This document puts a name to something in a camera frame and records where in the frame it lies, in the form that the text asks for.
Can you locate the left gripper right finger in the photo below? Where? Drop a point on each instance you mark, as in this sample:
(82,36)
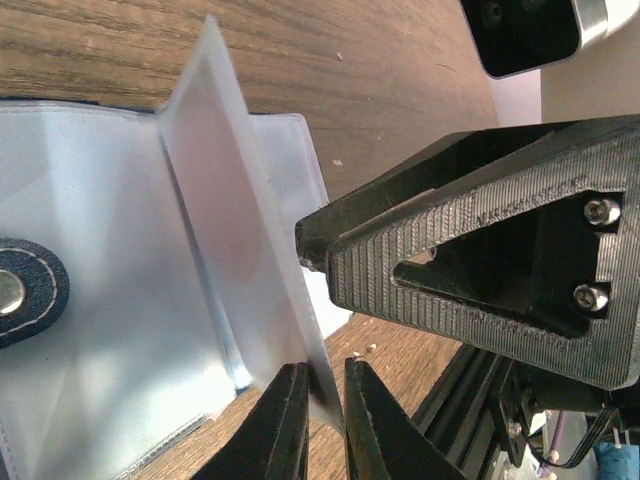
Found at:
(381,442)

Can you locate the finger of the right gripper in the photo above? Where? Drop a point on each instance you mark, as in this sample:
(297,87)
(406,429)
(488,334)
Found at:
(523,241)

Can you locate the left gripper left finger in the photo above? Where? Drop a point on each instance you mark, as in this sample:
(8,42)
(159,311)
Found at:
(273,440)

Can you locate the blue leather card holder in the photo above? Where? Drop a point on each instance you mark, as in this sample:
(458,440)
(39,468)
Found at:
(149,270)

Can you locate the black aluminium frame rail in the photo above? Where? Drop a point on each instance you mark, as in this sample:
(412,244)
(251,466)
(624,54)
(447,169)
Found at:
(480,407)

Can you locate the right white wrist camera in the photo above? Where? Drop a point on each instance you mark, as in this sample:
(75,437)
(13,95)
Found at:
(516,36)

